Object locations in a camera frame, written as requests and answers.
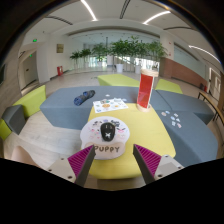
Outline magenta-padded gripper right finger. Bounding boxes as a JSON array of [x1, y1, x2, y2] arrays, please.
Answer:
[[132, 143, 185, 186]]

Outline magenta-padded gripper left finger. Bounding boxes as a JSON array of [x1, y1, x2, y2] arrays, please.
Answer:
[[46, 144, 97, 187]]

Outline black computer mouse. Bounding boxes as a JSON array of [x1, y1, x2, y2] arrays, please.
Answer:
[[100, 121, 116, 142]]

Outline round white cartoon mouse pad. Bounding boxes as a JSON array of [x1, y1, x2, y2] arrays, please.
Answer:
[[79, 115, 131, 161]]

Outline grey sofa block with stickers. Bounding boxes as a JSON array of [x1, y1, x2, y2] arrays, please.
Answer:
[[156, 109, 219, 168]]

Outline group of small stickers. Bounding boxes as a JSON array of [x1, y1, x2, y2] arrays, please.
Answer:
[[160, 110, 183, 129]]

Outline long grey sofa block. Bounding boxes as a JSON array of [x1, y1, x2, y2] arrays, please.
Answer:
[[39, 85, 164, 130]]

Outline dark grey ottoman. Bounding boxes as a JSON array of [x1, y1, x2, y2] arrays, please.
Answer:
[[1, 104, 27, 135]]

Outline dark blue folded umbrella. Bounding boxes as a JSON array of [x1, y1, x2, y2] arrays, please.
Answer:
[[73, 89, 96, 107]]

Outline lime green sofa block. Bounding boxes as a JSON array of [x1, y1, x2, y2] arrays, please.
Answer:
[[0, 84, 47, 141]]

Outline white sticker sheet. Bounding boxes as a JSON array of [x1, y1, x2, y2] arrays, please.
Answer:
[[92, 98, 129, 114]]

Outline red cylinder with wooden ends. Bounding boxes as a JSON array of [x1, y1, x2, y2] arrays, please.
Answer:
[[136, 68, 160, 113]]

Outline lime green ottoman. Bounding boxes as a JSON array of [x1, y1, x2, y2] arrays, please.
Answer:
[[97, 73, 141, 88], [154, 78, 184, 95]]

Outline row of green potted plants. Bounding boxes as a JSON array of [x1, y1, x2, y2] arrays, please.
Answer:
[[69, 35, 168, 74]]

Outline ceiling light strips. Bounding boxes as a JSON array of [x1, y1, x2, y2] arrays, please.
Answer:
[[79, 0, 221, 64]]

